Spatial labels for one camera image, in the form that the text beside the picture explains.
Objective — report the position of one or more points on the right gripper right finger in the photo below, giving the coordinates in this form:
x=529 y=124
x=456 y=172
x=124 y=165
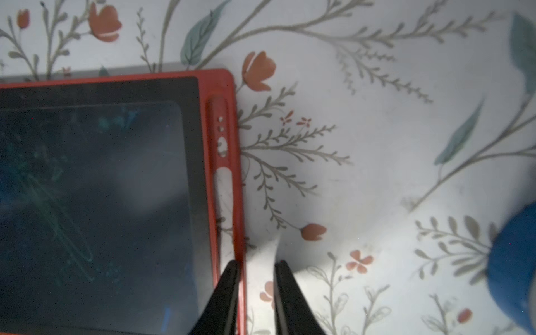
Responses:
x=292 y=312

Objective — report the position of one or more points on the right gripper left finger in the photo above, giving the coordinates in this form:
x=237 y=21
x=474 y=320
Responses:
x=220 y=314

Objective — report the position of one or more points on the red tablet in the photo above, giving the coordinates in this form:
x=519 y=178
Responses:
x=121 y=202

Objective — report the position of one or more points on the clear tube of colour pencils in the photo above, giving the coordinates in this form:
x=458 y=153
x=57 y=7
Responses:
x=511 y=269

